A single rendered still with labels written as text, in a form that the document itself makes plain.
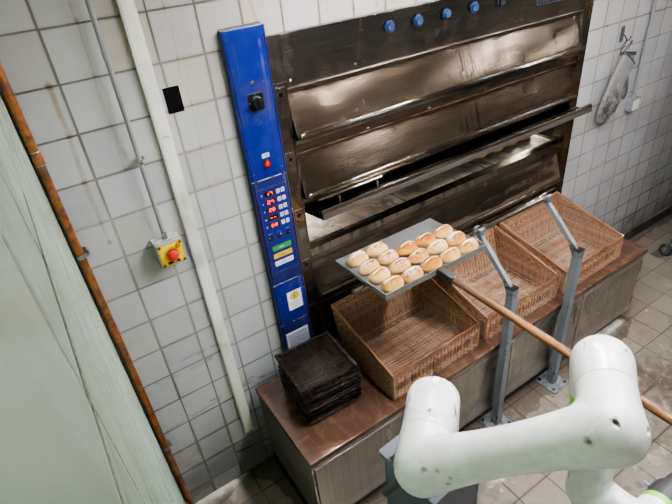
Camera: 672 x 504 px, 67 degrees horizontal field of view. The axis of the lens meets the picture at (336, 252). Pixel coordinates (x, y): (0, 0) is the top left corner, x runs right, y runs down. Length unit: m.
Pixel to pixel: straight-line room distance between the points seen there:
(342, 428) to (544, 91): 2.07
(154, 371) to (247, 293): 0.50
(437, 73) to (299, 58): 0.72
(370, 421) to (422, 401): 1.08
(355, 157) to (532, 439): 1.52
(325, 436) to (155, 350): 0.80
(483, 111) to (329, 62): 0.97
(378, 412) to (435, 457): 1.22
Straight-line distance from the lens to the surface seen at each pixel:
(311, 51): 2.06
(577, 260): 2.79
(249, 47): 1.89
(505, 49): 2.80
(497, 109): 2.84
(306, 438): 2.32
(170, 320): 2.17
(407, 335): 2.69
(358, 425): 2.33
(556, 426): 1.06
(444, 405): 1.27
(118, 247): 1.96
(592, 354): 1.14
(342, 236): 2.38
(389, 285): 1.99
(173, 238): 1.94
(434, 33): 2.44
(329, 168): 2.21
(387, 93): 2.29
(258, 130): 1.96
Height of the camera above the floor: 2.42
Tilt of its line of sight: 33 degrees down
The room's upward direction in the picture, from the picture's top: 6 degrees counter-clockwise
